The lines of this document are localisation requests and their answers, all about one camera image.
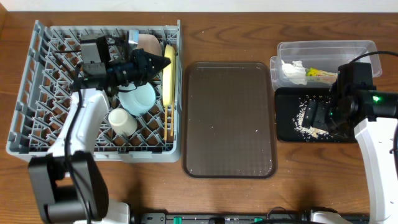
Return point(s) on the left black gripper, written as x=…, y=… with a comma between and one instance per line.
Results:
x=140, y=65

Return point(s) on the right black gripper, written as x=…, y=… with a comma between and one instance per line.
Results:
x=325, y=115

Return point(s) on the rice food scraps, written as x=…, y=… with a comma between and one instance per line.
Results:
x=301, y=123

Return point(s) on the yellow round plate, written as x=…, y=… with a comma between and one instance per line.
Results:
x=168, y=77

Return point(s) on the pink round bowl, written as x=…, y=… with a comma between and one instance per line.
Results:
x=150, y=44

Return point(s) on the light blue bowl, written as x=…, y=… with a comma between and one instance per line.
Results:
x=137, y=101

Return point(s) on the wooden chopstick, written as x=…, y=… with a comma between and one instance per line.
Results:
x=172, y=120
x=165, y=122

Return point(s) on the white tissue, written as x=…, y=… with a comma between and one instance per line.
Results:
x=295, y=72

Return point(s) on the white paper cup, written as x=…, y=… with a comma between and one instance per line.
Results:
x=122, y=122

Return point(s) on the green orange snack wrapper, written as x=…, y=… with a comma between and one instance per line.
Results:
x=314, y=74

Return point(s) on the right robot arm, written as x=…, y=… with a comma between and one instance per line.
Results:
x=375, y=129

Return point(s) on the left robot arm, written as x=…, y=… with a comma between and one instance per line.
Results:
x=67, y=184

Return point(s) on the black waste tray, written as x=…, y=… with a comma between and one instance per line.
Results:
x=287, y=101

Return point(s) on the clear plastic waste bin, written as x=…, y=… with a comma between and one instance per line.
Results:
x=325, y=55

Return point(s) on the grey dishwasher rack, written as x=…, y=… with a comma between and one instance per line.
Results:
x=44, y=99

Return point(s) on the brown plastic serving tray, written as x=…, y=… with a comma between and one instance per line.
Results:
x=229, y=121

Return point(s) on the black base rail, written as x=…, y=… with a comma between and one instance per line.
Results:
x=274, y=217

